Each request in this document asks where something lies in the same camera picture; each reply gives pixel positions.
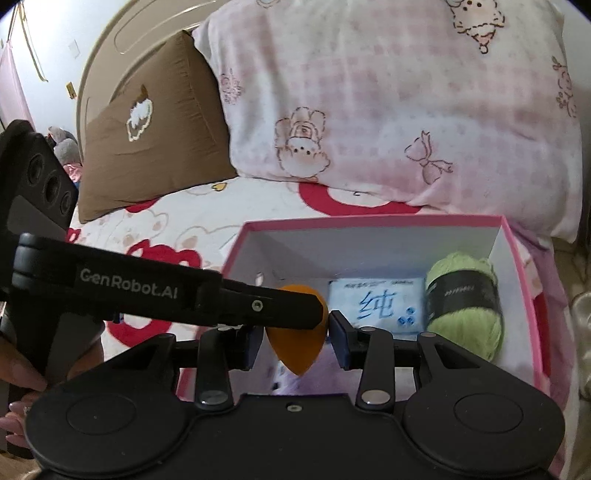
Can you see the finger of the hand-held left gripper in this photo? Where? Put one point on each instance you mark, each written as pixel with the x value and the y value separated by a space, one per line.
pixel 277 307

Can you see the pink cardboard box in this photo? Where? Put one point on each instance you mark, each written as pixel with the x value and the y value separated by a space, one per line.
pixel 369 249

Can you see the white wall outlet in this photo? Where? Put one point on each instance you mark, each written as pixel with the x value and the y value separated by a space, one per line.
pixel 74 48

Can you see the grey plush toy pink dress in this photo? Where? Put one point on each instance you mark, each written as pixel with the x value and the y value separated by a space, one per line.
pixel 67 150

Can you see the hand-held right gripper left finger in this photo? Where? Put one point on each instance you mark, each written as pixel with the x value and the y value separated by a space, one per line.
pixel 253 347

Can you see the brown pillow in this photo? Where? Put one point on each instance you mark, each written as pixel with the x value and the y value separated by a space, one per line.
pixel 161 152

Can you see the yellow wall fitting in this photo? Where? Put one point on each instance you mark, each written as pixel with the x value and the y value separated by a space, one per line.
pixel 71 90

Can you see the beige satin cloth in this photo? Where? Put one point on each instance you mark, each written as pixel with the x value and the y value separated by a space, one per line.
pixel 579 300

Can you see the pink curtain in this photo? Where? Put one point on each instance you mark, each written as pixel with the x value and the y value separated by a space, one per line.
pixel 14 87

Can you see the blue white tissue pack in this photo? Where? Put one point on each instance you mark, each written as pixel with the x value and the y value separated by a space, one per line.
pixel 369 300

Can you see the orange makeup sponge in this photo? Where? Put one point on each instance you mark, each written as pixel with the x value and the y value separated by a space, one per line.
pixel 295 350

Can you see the green yarn ball black label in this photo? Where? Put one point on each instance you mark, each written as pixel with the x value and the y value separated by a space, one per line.
pixel 461 332

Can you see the person's left hand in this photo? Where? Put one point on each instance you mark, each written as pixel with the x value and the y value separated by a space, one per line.
pixel 18 369

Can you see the pink checked cartoon pillow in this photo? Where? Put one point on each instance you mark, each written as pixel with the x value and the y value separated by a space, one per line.
pixel 369 92

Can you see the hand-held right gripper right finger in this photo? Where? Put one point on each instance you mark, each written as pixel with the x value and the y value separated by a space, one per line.
pixel 339 342

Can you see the beige bed headboard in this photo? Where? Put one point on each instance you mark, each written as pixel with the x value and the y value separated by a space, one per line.
pixel 115 41

